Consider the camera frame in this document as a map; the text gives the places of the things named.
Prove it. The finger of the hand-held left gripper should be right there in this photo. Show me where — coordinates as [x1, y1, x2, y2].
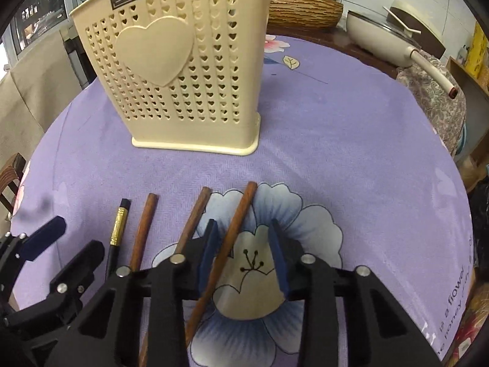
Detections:
[4, 240, 105, 327]
[0, 216, 68, 310]

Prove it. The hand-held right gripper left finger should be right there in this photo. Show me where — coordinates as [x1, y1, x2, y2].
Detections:
[28, 219, 219, 367]

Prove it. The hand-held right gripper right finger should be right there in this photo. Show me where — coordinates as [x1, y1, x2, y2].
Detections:
[269, 218, 444, 367]

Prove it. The brown wooden chopstick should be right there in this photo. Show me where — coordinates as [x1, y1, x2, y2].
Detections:
[130, 193, 159, 270]
[187, 181, 258, 335]
[138, 187, 212, 367]

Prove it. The cream plastic utensil holder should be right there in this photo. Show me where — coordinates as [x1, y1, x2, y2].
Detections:
[69, 0, 273, 157]

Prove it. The black chopstick with gold band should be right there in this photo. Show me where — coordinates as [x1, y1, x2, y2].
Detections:
[105, 198, 131, 276]

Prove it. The dark wooden chair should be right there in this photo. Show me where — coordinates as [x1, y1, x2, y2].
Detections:
[0, 153, 27, 215]

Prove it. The purple floral tablecloth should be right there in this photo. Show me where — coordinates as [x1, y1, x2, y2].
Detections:
[9, 34, 476, 367]

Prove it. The beige cloth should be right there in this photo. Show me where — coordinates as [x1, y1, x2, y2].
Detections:
[0, 27, 100, 169]

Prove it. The black water dispenser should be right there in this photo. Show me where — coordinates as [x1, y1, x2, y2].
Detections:
[63, 31, 96, 88]

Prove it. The floral patterned cloth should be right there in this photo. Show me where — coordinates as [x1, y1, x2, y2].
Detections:
[395, 51, 469, 157]

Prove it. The sliding window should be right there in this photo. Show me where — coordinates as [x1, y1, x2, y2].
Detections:
[0, 0, 73, 58]

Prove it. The cream frying pan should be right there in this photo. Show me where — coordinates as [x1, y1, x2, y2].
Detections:
[346, 9, 459, 99]

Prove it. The woven pattern wash basin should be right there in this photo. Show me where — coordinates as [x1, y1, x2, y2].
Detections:
[269, 0, 344, 29]

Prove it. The glass pan lid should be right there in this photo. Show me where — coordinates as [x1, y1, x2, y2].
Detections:
[349, 11, 415, 39]

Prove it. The white rice paddle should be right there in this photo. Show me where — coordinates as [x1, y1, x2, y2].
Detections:
[383, 6, 422, 34]

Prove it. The brown and cream rice cooker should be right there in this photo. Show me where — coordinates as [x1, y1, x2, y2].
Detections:
[386, 0, 446, 58]

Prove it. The yellow wrap roll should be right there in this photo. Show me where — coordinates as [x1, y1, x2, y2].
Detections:
[464, 21, 489, 77]

